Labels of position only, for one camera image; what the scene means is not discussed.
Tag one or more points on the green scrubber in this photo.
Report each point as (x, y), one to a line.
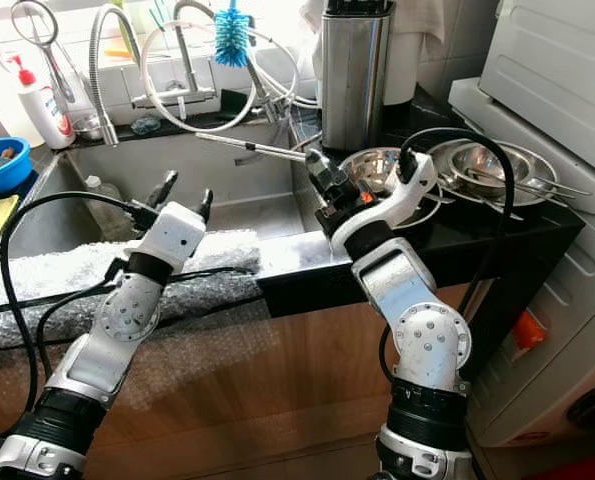
(145, 126)

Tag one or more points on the steel rod with black grip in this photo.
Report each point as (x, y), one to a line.
(237, 143)

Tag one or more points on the clear plastic bottle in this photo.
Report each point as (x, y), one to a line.
(105, 200)

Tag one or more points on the white towel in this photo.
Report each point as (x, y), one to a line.
(412, 50)

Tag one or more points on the green plastic utensil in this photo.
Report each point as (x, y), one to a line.
(127, 35)

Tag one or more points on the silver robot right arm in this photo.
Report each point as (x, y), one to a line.
(432, 340)

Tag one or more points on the steel bowl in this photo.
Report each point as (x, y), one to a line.
(377, 165)
(487, 165)

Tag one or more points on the orange plastic tag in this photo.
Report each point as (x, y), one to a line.
(529, 330)

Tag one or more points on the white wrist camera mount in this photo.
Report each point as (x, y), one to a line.
(387, 205)
(177, 235)

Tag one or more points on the small steel cup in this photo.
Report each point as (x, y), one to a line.
(89, 128)

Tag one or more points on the white spray bottle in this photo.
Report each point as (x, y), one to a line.
(2, 100)

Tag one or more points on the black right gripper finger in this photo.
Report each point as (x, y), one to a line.
(319, 168)

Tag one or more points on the flexible steel faucet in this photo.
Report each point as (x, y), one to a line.
(97, 90)

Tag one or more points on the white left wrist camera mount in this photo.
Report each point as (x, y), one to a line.
(177, 235)

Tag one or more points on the white washing machine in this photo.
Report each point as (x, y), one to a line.
(557, 70)

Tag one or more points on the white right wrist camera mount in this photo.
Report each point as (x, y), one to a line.
(387, 205)

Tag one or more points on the white red-pump soap bottle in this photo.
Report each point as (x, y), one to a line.
(47, 115)

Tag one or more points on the steel sink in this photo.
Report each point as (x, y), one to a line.
(237, 190)

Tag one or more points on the steel knife block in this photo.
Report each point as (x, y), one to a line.
(357, 90)

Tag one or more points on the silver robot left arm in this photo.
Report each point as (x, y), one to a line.
(127, 320)

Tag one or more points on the blue bottle brush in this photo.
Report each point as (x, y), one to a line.
(232, 40)

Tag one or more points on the chrome tap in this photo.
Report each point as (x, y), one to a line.
(182, 65)

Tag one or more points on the wooden cabinet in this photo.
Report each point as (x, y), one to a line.
(287, 380)

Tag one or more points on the bubble wrap edge padding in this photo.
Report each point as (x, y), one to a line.
(237, 250)

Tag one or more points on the blue plastic bowl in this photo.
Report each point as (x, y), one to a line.
(2, 180)

